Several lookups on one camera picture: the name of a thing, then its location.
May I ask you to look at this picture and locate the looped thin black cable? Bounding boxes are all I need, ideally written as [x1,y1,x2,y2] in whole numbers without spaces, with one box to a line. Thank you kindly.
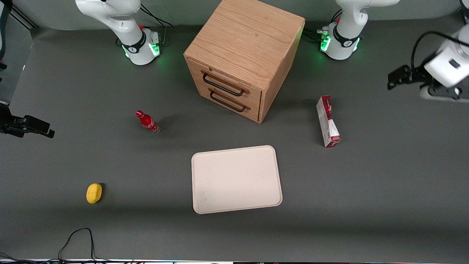
[58,228,96,263]

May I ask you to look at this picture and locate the wooden drawer front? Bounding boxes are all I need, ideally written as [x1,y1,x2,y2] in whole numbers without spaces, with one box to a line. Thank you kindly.
[188,60,262,109]
[196,81,262,124]

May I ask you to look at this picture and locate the black arm base cables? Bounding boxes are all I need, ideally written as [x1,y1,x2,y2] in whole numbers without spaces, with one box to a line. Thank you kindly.
[303,10,343,41]
[139,4,174,44]

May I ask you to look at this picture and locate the yellow lemon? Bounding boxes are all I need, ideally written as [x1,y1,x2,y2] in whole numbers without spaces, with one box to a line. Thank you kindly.
[86,183,103,204]

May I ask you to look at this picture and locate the red cookie box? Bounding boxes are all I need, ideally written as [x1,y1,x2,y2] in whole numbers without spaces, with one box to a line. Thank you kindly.
[316,95,341,148]

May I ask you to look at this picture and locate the red cola bottle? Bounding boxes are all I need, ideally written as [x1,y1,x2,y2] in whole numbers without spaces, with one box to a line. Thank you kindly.
[135,110,161,135]

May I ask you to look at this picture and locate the black left arm base cables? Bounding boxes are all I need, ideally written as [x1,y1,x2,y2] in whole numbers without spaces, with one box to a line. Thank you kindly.
[303,10,343,41]

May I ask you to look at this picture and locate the black metal drawer handle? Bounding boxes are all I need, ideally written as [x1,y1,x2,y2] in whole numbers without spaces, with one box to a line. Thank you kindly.
[203,73,245,97]
[210,91,247,112]

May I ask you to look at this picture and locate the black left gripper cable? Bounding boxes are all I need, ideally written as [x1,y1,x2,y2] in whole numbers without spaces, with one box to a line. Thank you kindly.
[410,31,469,70]

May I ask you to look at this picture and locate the black cables at table edge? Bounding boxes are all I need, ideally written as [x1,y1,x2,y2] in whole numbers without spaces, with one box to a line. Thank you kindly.
[0,252,110,264]

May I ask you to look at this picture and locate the beige rectangular tray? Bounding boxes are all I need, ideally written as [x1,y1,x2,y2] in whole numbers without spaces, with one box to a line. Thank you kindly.
[191,145,283,215]

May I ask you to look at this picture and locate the black right arm base cables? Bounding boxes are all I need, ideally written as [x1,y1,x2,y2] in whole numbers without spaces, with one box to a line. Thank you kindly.
[139,4,174,44]

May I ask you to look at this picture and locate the black stand rods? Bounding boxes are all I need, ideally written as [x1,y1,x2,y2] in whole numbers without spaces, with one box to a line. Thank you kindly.
[9,5,39,30]

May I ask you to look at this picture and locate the wooden drawer cabinet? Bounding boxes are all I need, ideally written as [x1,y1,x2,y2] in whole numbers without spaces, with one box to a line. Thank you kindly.
[183,0,306,124]

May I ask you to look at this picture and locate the dark hose on right arm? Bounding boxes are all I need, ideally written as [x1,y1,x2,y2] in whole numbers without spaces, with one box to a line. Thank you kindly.
[0,0,13,71]

